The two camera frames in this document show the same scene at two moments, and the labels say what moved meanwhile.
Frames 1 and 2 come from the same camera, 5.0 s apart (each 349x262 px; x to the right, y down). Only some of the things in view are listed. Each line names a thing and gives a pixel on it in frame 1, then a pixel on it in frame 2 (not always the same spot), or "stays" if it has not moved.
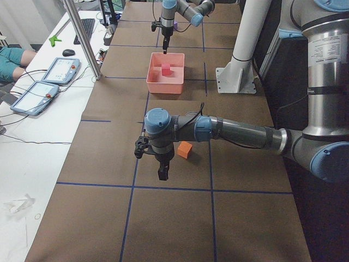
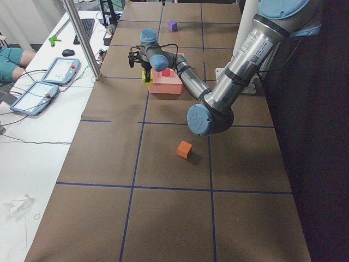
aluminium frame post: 83,38 stays
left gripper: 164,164 -> 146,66
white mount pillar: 252,17 stays
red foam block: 166,69 stays
